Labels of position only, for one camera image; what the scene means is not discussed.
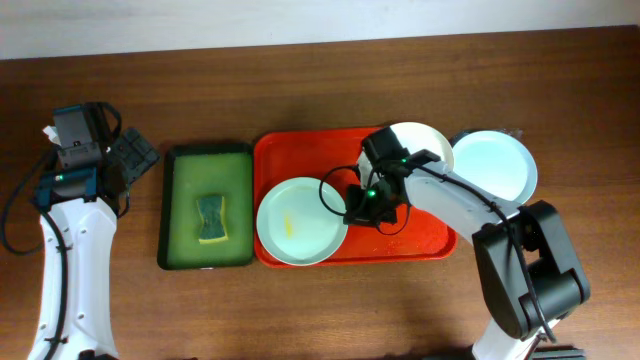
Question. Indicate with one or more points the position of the light green round plate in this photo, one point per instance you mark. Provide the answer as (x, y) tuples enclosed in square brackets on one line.
[(299, 222)]

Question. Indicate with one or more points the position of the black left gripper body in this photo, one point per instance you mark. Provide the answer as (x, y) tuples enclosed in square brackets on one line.
[(133, 153)]

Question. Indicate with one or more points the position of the light blue round plate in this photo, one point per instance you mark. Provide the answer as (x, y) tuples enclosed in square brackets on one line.
[(498, 163)]

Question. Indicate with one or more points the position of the red plastic tray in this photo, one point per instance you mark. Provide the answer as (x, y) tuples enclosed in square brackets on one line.
[(279, 156)]

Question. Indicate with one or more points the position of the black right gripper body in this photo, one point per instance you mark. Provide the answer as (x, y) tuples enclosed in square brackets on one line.
[(368, 211)]

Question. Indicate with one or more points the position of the cream round plate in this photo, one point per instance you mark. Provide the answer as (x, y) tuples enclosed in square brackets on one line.
[(414, 137)]

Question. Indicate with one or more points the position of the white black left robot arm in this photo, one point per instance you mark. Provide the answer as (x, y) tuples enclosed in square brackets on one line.
[(78, 228)]

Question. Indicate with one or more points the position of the dark green rectangular tray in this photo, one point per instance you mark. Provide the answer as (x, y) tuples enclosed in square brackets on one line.
[(193, 172)]

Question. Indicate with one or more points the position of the yellow green scrub sponge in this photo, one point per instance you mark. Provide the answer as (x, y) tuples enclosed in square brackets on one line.
[(211, 209)]

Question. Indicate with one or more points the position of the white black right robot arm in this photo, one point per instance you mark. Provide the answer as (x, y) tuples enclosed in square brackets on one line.
[(529, 271)]

